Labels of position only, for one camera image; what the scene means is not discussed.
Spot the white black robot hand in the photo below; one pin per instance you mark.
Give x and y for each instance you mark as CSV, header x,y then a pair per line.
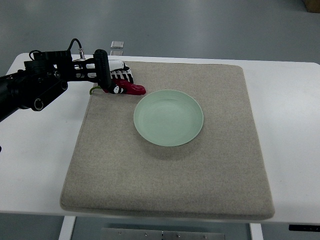
x,y
121,75

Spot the red pepper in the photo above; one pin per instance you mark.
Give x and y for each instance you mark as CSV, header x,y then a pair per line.
x,y
133,88

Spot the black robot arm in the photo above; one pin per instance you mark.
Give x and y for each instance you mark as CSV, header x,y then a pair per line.
x,y
46,77

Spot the metal floor plate lower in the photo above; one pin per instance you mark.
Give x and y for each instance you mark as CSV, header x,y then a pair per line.
x,y
116,52

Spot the light green plate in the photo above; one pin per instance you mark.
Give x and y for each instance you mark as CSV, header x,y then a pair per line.
x,y
168,118

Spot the beige fabric mat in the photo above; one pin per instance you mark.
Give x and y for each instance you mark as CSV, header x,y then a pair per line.
x,y
189,148

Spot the white table leg left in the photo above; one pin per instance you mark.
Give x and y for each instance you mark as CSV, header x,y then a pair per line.
x,y
67,228

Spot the white table leg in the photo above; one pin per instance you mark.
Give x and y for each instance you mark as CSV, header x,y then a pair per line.
x,y
256,231
67,228

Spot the cardboard box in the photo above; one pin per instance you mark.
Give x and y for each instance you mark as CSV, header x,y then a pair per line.
x,y
312,6

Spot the white table leg right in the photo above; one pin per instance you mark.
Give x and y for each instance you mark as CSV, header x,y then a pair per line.
x,y
256,231

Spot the black table control panel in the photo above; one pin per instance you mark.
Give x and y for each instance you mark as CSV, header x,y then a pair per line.
x,y
304,228

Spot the metal table base plate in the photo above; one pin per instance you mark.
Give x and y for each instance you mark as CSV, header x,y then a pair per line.
x,y
145,234

